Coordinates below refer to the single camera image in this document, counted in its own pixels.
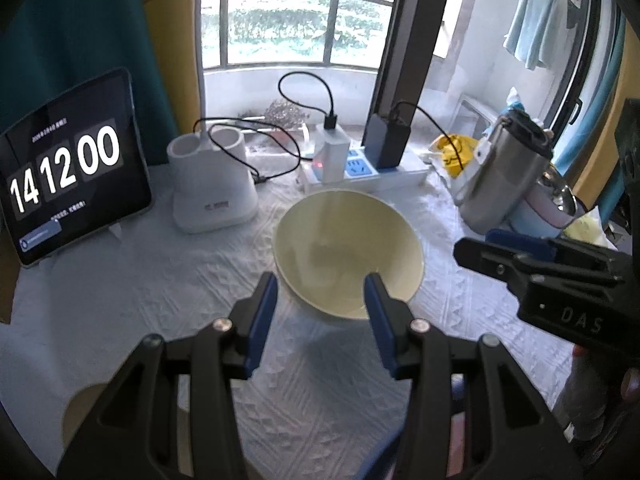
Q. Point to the cream bowl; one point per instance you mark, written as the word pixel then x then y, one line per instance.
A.
pixel 345 240

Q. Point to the person's right hand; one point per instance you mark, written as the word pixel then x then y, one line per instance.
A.
pixel 595 390

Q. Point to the dark sliding door frame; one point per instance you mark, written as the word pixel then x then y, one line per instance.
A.
pixel 415 35

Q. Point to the window with railing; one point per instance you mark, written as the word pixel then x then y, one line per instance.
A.
pixel 300 15

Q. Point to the dried plant bunch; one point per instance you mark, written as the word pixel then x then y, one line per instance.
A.
pixel 287 112

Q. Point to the light blue hanging towel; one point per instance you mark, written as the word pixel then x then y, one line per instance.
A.
pixel 530 25

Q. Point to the pale yellow crumpled bag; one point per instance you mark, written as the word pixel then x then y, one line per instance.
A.
pixel 587 230

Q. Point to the stainless steel kettle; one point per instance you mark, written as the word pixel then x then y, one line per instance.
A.
pixel 500 180

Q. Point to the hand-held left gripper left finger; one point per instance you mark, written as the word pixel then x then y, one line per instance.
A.
pixel 262 325

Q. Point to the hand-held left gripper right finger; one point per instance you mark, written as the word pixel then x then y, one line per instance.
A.
pixel 379 325

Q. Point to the black power adapter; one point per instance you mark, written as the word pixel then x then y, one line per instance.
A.
pixel 385 142

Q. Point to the white power strip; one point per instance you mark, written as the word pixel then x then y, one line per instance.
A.
pixel 400 180

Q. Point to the teal curtain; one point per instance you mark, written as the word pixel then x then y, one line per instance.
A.
pixel 595 110
pixel 75 20

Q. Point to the pastel pot with steel lid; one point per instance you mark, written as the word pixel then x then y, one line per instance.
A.
pixel 540 215

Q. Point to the cardboard box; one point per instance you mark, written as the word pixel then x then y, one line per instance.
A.
pixel 5 295

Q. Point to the white desktop holder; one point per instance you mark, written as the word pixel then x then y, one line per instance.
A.
pixel 215 200

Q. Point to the white textured tablecloth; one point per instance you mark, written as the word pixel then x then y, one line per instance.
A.
pixel 200 270

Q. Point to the white stool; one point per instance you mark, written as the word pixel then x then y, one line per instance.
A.
pixel 472 110

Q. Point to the white charger with black plug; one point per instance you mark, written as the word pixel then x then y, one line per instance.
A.
pixel 331 152

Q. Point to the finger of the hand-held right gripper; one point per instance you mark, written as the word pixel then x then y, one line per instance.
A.
pixel 520 238
pixel 495 260

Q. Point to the tablet with clock display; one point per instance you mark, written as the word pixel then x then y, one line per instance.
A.
pixel 65 170

